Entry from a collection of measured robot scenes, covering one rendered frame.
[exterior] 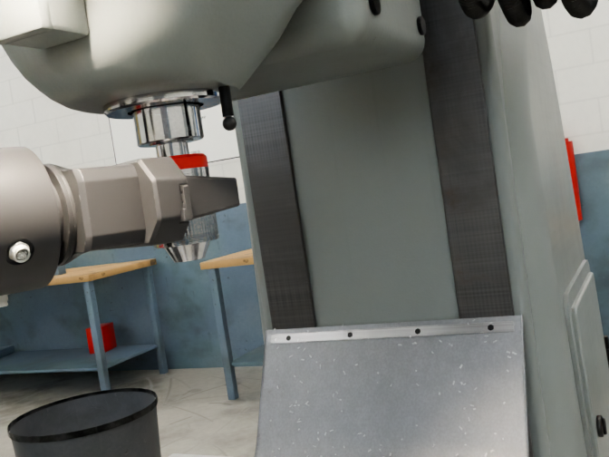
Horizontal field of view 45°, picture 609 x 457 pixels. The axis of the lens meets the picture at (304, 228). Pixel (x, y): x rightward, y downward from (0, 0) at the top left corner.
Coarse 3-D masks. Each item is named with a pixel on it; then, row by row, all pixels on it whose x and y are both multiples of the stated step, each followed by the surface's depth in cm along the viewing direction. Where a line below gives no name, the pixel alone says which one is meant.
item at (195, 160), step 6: (174, 156) 51; (180, 156) 51; (186, 156) 51; (192, 156) 51; (198, 156) 52; (204, 156) 52; (180, 162) 51; (186, 162) 51; (192, 162) 51; (198, 162) 52; (204, 162) 52; (180, 168) 51; (186, 168) 51
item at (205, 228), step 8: (192, 168) 51; (200, 168) 52; (208, 176) 53; (208, 216) 52; (192, 224) 51; (200, 224) 51; (208, 224) 52; (216, 224) 53; (192, 232) 51; (200, 232) 51; (208, 232) 52; (216, 232) 53; (184, 240) 51; (192, 240) 51; (200, 240) 51; (208, 240) 52
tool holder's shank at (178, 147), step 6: (150, 144) 52; (156, 144) 52; (162, 144) 52; (168, 144) 52; (174, 144) 52; (180, 144) 52; (186, 144) 52; (156, 150) 52; (162, 150) 52; (168, 150) 52; (174, 150) 52; (180, 150) 52; (186, 150) 52; (162, 156) 52; (168, 156) 52
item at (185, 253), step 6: (180, 246) 52; (186, 246) 52; (192, 246) 52; (198, 246) 52; (204, 246) 52; (168, 252) 53; (174, 252) 52; (180, 252) 52; (186, 252) 52; (192, 252) 52; (198, 252) 52; (204, 252) 53; (174, 258) 52; (180, 258) 52; (186, 258) 52; (192, 258) 52; (198, 258) 52
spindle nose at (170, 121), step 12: (144, 108) 51; (156, 108) 50; (168, 108) 50; (180, 108) 51; (192, 108) 52; (144, 120) 51; (156, 120) 50; (168, 120) 50; (180, 120) 51; (192, 120) 51; (144, 132) 51; (156, 132) 50; (168, 132) 50; (180, 132) 51; (192, 132) 51; (144, 144) 51
